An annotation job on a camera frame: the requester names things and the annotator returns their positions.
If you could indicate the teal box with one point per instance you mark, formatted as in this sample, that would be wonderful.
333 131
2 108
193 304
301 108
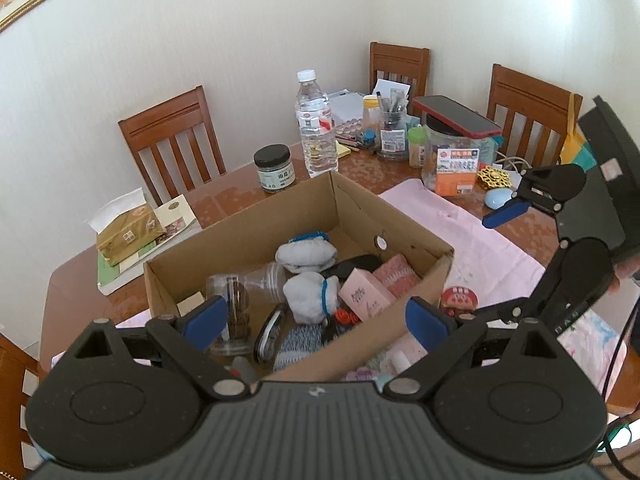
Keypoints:
492 150

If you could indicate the green book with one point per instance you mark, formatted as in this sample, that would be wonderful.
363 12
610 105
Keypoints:
115 275

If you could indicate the clear cookie jar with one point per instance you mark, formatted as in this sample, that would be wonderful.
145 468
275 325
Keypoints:
235 280

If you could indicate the clear container orange label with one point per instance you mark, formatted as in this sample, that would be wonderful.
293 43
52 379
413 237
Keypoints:
455 170

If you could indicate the purple knitted flower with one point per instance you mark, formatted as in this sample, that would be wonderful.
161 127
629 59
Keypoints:
360 376

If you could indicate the black slipper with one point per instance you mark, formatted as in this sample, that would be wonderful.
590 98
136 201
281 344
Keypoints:
355 265
267 332

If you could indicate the green-cap bottle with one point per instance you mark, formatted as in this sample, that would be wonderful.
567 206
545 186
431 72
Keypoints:
417 147

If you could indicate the white sock blue band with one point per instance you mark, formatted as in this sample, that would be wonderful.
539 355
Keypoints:
305 252
307 297

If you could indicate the blue-grey knitted sock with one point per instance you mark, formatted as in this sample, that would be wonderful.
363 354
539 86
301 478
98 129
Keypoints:
300 345

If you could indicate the yellow bag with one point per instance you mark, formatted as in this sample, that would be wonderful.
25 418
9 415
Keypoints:
577 145

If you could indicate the red toy car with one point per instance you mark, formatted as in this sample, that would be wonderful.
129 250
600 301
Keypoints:
459 299

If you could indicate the clear water bottle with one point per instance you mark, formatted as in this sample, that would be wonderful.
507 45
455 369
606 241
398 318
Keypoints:
316 130

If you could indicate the yellow sticky notes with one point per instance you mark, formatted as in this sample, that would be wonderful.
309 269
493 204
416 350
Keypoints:
344 150

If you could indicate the yellow-lid jar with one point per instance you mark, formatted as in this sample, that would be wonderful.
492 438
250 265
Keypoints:
371 120

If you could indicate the wooden chair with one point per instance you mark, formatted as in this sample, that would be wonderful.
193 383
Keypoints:
530 95
400 62
170 130
20 400

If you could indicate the pink card box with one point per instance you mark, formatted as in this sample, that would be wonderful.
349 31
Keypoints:
365 292

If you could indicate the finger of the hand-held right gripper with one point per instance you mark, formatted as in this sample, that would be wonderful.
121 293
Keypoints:
505 307
505 214

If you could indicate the yellow ornament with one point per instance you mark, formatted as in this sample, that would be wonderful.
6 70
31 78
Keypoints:
492 177

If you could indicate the glass pen holder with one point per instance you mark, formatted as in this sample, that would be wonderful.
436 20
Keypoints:
392 135

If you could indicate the beige carton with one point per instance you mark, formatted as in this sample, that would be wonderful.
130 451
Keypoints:
190 305

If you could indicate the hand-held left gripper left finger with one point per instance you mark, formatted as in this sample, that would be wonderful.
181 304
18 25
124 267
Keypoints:
205 317

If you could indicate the pink floral tablecloth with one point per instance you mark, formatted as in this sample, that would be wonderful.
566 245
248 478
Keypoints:
480 250

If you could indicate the yellow tissue box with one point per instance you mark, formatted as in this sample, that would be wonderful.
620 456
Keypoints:
127 232

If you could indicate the pink knitted sock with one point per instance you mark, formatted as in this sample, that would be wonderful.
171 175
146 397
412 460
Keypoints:
397 275

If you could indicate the white papers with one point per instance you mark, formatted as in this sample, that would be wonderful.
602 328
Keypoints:
350 102

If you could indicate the dark-lid glass jar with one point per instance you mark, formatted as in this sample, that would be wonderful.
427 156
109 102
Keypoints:
274 170

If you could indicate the cardboard box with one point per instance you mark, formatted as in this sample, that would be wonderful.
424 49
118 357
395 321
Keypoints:
250 220

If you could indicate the white tube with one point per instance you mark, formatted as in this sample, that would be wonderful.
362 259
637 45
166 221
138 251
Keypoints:
402 362

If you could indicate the person's right hand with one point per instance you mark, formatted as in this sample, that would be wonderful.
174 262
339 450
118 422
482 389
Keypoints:
627 272

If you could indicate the red phone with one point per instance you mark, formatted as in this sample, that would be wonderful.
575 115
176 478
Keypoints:
455 115

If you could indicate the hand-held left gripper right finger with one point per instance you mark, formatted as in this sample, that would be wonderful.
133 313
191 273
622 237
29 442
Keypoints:
427 322

